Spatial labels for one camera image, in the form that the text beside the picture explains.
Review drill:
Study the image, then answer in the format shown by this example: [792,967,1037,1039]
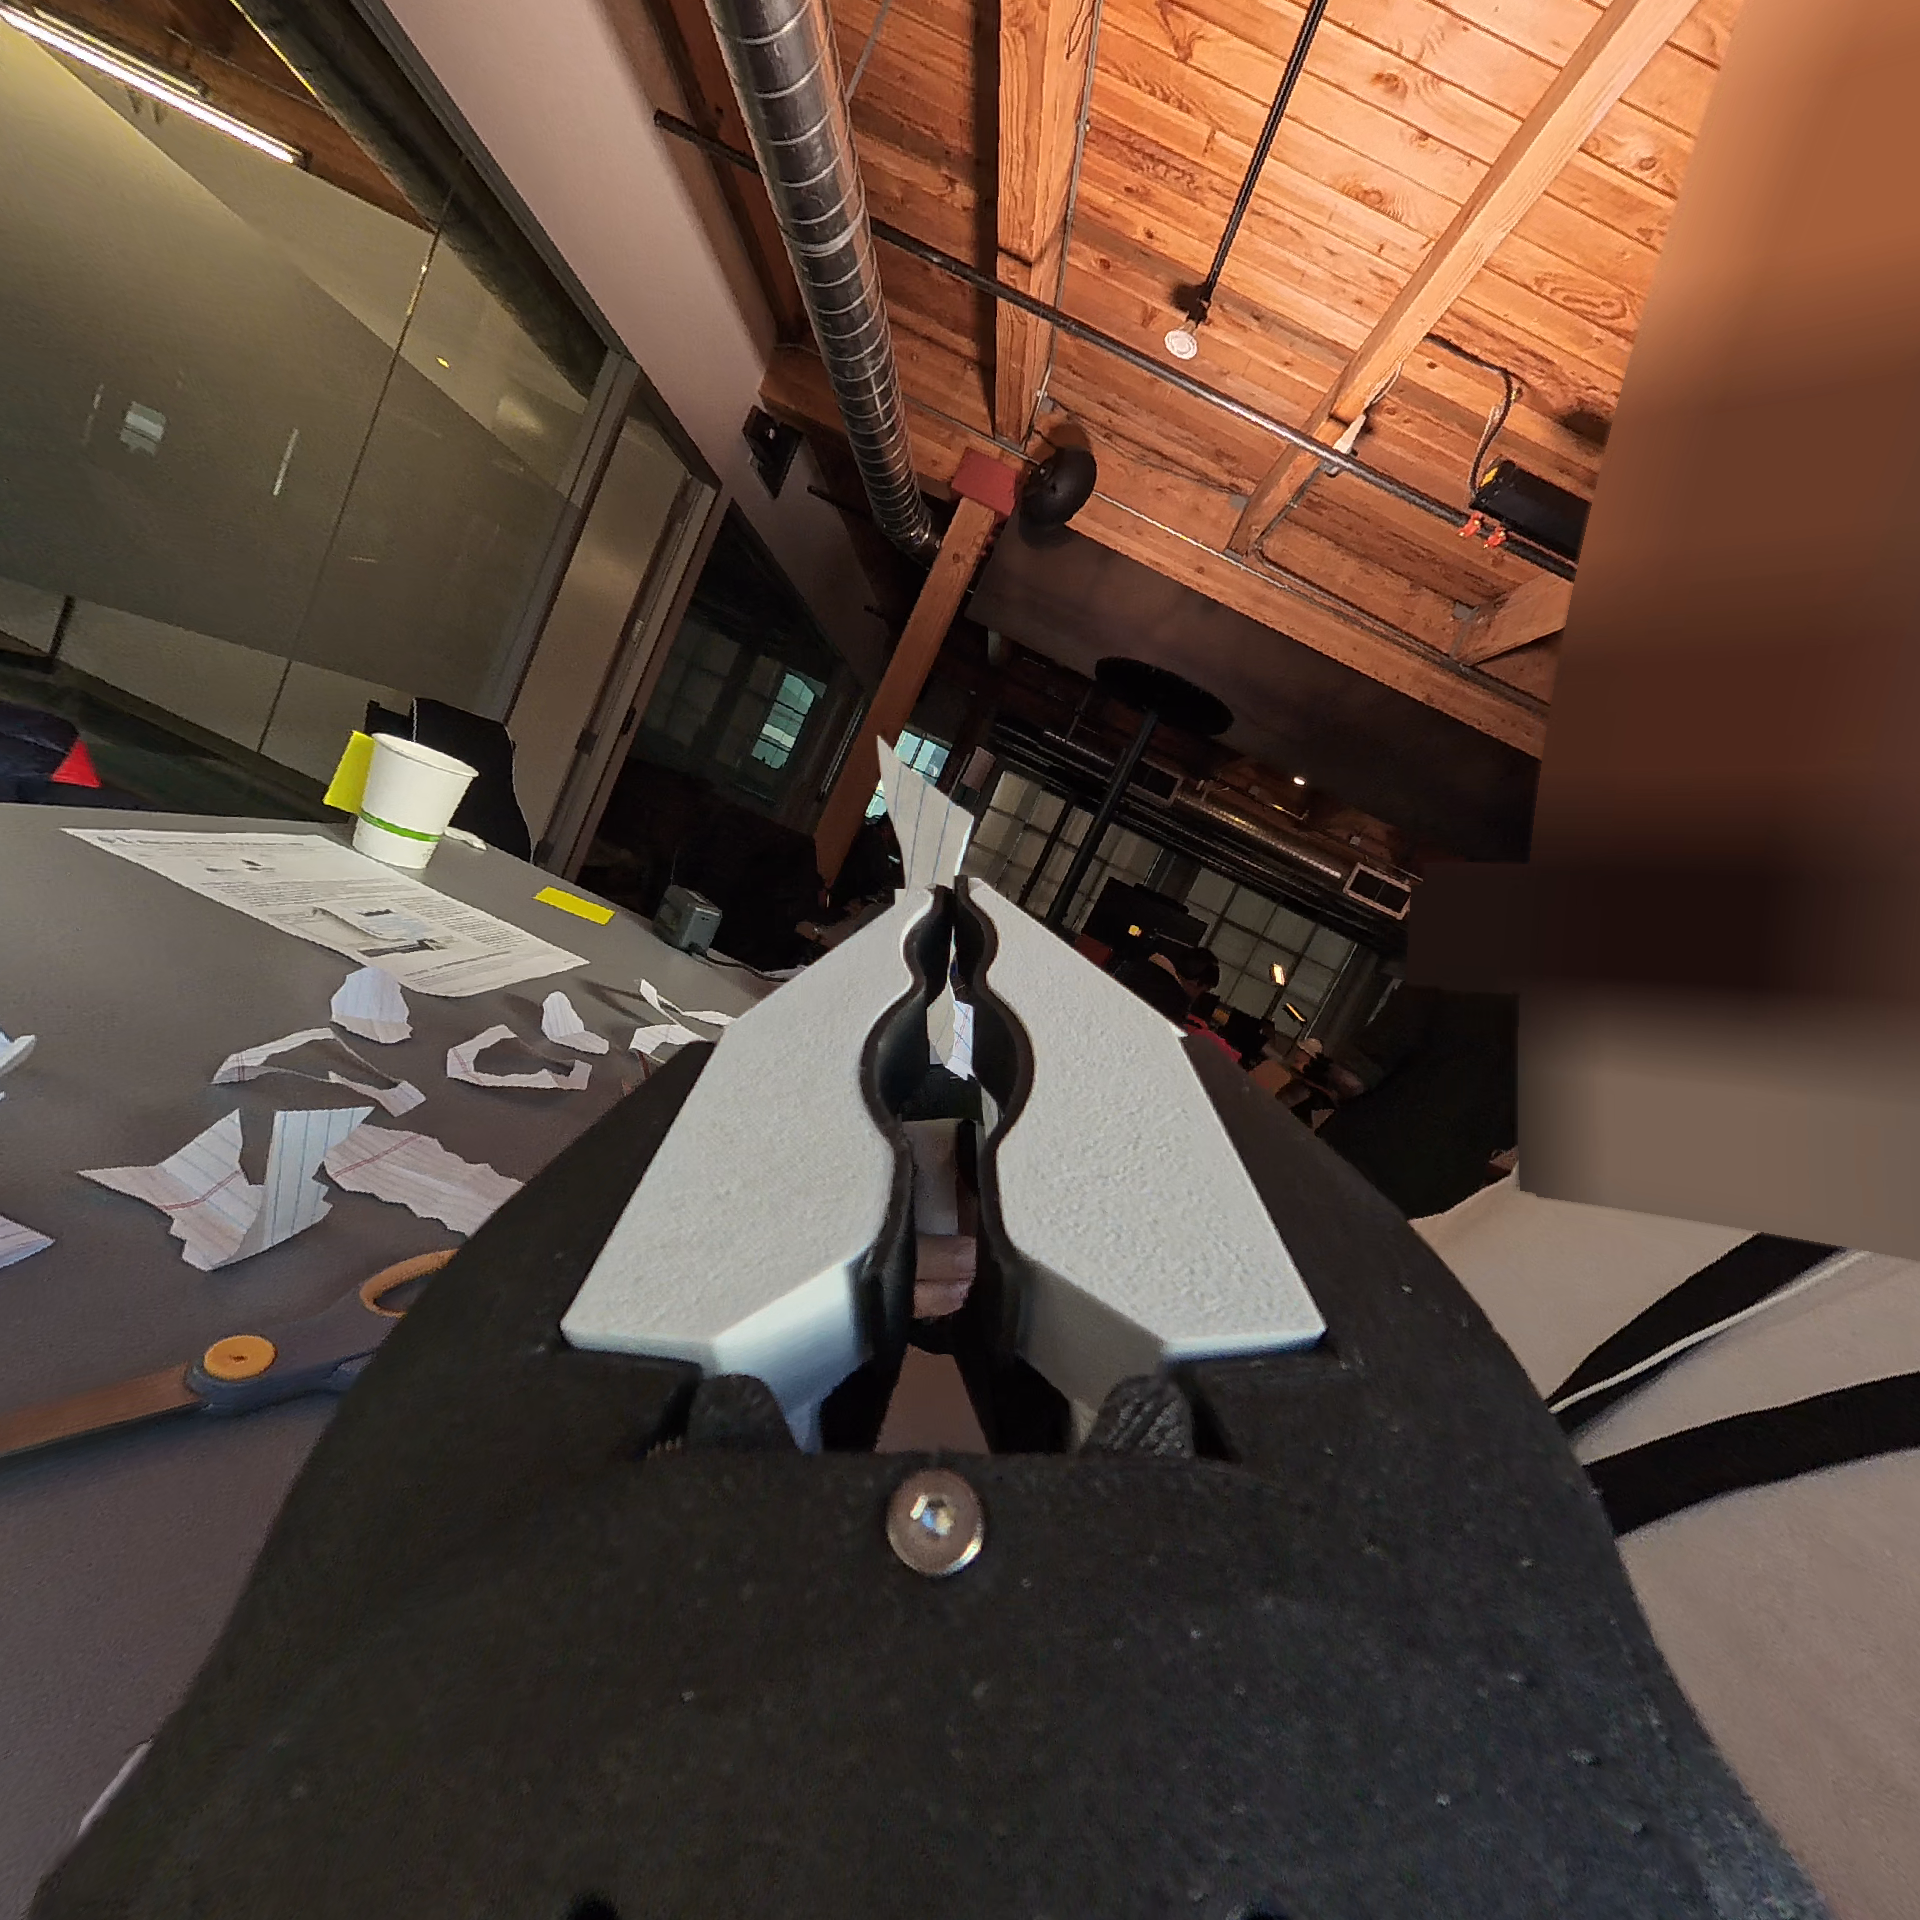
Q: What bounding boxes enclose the dark blue puffer jacket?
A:
[0,703,108,805]

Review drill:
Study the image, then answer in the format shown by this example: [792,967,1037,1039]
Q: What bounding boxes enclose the narrow lined paper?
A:
[82,1107,373,1272]

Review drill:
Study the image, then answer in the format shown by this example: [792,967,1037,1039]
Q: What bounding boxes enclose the ceiling strip light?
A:
[0,8,308,169]

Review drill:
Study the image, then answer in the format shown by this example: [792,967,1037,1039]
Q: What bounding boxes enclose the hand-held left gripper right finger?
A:
[959,878,1327,1458]

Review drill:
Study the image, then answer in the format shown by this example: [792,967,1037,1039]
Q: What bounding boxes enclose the black disc-topped pole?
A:
[1063,654,1235,935]

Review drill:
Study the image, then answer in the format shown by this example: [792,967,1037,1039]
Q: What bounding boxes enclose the grey desk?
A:
[0,801,781,1862]

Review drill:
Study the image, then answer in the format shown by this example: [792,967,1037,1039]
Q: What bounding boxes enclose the black harness strap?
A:
[1550,1233,1920,1534]

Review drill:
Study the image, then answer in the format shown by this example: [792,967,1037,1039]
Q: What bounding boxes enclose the grey orange scissors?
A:
[0,1249,459,1460]

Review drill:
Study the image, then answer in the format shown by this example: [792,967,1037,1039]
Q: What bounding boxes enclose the white paper cup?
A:
[352,731,480,870]

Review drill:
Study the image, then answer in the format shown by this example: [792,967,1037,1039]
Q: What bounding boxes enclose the metal ventilation duct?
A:
[1183,786,1419,919]
[700,0,943,559]

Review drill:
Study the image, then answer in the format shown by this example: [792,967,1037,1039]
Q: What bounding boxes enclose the lined paper strip scrap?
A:
[445,1022,594,1092]

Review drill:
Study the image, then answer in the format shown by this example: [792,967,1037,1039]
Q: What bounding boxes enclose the printed instruction sheet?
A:
[64,826,591,1000]

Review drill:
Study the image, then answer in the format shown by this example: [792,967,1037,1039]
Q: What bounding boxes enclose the large paper outline ring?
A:
[209,1027,427,1119]

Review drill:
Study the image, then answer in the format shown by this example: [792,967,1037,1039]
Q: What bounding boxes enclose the black chair white piping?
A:
[407,697,537,861]

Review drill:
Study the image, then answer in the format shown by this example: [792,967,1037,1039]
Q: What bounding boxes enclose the torn lined paper piece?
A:
[320,1128,524,1235]

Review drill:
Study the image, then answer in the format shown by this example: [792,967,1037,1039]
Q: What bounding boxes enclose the black ceiling heater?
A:
[1462,457,1591,581]

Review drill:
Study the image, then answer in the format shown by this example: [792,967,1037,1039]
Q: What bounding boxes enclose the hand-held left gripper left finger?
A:
[557,886,961,1458]

